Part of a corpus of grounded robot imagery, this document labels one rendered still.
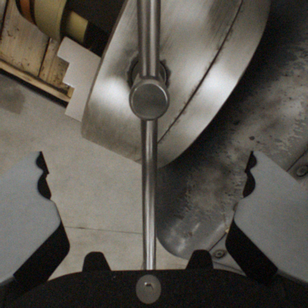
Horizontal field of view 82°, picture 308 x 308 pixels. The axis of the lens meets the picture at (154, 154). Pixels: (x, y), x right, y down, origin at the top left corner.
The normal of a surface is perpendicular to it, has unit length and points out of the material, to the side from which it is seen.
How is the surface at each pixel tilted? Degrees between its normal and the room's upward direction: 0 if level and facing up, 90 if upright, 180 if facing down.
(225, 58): 14
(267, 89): 64
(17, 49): 0
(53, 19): 25
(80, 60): 10
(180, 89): 2
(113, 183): 0
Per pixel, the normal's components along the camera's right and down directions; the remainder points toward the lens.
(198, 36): 0.19, 0.22
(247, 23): 0.30, 0.01
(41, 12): -0.15, 0.72
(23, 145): 0.07, 0.42
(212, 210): -0.31, 0.19
